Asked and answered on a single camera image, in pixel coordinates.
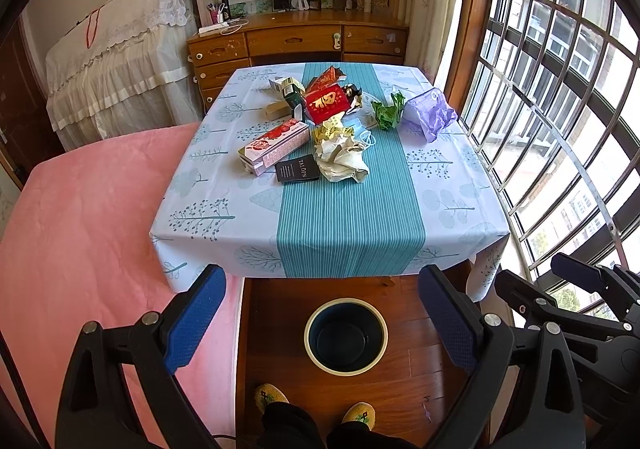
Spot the yellow slipper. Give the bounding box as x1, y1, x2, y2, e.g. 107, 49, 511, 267
342, 401, 376, 431
255, 383, 288, 414

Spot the red envelope with gold character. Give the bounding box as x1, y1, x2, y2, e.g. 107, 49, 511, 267
305, 84, 350, 125

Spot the metal window grille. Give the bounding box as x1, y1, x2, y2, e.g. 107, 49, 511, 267
462, 0, 639, 319

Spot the purple plastic package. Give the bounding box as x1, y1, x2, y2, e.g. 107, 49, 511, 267
400, 87, 458, 143

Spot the yellow paper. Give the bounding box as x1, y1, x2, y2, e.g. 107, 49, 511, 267
311, 113, 354, 146

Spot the round cream trash bin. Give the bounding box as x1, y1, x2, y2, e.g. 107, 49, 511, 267
304, 297, 390, 377

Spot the white purple carton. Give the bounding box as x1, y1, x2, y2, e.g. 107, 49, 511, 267
269, 77, 291, 97

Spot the right yellow slipper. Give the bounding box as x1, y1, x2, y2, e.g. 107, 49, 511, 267
342, 401, 376, 431

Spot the beige paper bag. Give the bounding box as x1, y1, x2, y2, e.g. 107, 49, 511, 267
314, 138, 370, 183

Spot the pink long carton box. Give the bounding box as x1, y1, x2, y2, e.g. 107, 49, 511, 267
239, 118, 310, 176

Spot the black small booklet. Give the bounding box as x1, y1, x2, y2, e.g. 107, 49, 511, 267
276, 154, 320, 183

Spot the green plastic bag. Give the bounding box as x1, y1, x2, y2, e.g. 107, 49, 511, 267
371, 91, 406, 131

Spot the blue white patterned tablecloth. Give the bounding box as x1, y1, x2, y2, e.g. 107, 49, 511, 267
150, 63, 510, 301

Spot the beige cardboard box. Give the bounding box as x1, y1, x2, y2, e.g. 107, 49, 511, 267
265, 100, 292, 120

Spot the blue face mask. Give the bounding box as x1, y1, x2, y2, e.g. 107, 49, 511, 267
343, 115, 376, 149

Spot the orange foil heat-patch pouch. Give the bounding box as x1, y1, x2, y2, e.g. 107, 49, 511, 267
306, 65, 346, 94

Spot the left yellow slipper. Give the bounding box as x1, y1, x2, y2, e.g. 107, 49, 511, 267
255, 383, 288, 414

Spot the green yellow medicine box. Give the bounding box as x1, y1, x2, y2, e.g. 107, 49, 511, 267
279, 77, 305, 122

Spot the black gold foil wrapper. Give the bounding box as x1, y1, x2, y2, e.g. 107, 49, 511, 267
342, 84, 362, 114

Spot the wooden desk with drawers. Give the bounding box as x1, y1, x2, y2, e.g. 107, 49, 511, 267
188, 10, 409, 110

